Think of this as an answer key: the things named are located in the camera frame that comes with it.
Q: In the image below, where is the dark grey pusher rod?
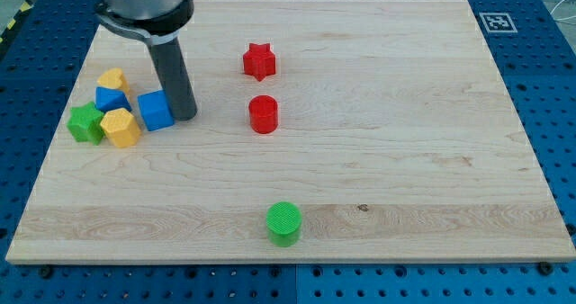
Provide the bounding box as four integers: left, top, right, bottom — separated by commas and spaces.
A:
148, 38, 197, 121

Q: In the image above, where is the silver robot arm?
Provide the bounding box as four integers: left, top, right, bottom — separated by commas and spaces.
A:
94, 0, 197, 121

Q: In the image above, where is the red star block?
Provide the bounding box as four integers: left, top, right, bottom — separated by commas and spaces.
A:
243, 43, 276, 81

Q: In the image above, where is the green star block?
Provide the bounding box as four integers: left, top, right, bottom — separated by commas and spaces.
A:
67, 102, 104, 145

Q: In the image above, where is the blue cube block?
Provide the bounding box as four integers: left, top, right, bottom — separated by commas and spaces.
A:
137, 90, 175, 131

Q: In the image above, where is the yellow heart block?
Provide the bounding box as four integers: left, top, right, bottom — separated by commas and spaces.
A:
97, 67, 131, 94

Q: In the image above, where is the blue triangular block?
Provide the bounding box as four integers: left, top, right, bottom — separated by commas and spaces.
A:
95, 86, 131, 112

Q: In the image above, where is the yellow hexagon block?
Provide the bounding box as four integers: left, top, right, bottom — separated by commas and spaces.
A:
100, 108, 141, 148

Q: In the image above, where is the red cylinder block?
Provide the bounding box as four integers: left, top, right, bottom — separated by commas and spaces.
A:
248, 95, 278, 134

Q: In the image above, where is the wooden board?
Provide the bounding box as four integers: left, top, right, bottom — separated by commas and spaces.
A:
6, 0, 575, 264

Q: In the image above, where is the green cylinder block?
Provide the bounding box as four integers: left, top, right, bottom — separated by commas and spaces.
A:
265, 201, 302, 247

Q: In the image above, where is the white fiducial marker tag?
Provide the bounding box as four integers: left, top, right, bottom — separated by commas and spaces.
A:
479, 12, 518, 33

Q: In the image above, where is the white cable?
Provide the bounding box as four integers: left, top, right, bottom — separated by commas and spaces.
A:
548, 0, 576, 26

